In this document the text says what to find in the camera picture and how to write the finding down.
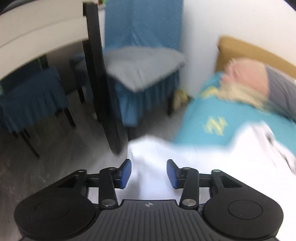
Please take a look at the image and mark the white desk with black legs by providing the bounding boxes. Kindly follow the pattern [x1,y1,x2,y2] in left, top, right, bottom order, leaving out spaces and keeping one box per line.
[1,1,122,154]

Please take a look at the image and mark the blue covered chair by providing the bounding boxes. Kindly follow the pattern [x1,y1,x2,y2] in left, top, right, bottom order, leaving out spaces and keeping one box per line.
[1,67,76,158]
[104,1,185,128]

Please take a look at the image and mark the mustard yellow headboard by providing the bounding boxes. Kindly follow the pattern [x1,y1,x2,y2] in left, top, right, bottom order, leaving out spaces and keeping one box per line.
[215,36,296,78]

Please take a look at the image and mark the white t-shirt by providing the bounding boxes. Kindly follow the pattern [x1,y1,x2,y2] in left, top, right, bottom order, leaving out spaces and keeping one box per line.
[87,121,296,204]

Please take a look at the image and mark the grey seat cushion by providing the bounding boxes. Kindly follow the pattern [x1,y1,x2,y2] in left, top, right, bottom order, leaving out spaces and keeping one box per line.
[103,46,185,92]

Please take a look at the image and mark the teal patterned bed sheet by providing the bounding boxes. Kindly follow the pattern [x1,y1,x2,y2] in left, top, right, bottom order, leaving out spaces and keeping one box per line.
[174,72,295,152]

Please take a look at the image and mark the patchwork grey beige pillow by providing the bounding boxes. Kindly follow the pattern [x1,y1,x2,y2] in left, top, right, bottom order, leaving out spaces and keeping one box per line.
[217,58,295,121]

